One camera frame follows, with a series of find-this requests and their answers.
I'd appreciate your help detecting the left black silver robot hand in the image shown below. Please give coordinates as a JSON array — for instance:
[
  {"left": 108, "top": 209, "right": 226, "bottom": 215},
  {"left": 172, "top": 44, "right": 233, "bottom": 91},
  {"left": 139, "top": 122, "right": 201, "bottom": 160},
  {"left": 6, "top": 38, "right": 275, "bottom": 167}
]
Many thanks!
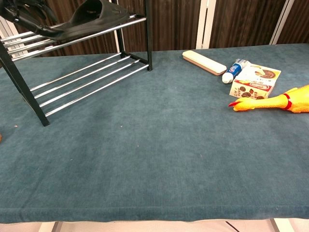
[{"left": 0, "top": 0, "right": 65, "bottom": 38}]

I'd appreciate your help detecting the black sandal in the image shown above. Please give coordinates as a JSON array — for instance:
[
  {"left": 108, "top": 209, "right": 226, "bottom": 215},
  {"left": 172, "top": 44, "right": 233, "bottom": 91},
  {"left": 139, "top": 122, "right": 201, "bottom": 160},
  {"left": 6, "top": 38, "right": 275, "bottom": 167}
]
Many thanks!
[{"left": 45, "top": 0, "right": 130, "bottom": 41}]

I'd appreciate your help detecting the black chrome shoe rack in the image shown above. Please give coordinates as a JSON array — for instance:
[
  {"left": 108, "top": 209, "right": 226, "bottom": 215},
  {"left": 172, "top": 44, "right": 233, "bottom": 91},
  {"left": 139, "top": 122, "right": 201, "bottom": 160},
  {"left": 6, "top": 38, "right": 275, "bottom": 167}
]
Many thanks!
[{"left": 0, "top": 0, "right": 153, "bottom": 127}]

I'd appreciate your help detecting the cream oblong case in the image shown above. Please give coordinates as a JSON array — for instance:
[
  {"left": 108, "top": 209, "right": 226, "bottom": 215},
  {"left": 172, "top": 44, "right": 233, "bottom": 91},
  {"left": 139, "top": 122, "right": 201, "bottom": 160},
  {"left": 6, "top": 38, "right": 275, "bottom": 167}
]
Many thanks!
[{"left": 182, "top": 50, "right": 227, "bottom": 76}]

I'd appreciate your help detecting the blue table cloth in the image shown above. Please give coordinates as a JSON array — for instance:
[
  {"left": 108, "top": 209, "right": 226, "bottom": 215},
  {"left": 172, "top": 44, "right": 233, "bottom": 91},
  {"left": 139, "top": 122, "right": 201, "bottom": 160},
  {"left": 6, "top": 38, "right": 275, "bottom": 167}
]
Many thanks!
[{"left": 0, "top": 43, "right": 309, "bottom": 223}]

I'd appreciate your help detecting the brown slatted partition screen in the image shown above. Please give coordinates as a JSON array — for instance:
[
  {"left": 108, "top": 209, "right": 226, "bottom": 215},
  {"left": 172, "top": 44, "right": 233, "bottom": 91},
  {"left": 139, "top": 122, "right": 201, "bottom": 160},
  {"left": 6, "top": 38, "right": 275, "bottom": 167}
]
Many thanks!
[{"left": 0, "top": 0, "right": 309, "bottom": 58}]

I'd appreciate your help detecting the blue white toothpaste tube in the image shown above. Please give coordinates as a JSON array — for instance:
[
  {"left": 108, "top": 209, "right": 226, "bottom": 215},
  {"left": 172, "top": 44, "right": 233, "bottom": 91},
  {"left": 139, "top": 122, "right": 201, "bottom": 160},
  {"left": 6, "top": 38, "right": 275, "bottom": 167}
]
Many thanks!
[{"left": 222, "top": 58, "right": 252, "bottom": 85}]

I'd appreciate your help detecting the cookie box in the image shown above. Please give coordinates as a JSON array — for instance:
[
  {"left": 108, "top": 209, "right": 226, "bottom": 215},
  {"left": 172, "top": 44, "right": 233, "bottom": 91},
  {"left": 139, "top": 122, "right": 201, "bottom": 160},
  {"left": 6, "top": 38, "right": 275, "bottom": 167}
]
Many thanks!
[{"left": 228, "top": 63, "right": 282, "bottom": 100}]

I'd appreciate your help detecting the yellow rubber chicken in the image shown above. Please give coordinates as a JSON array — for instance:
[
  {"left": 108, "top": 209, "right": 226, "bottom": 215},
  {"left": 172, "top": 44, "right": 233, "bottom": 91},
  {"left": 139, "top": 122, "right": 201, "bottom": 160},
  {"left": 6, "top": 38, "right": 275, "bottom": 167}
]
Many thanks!
[{"left": 228, "top": 84, "right": 309, "bottom": 114}]

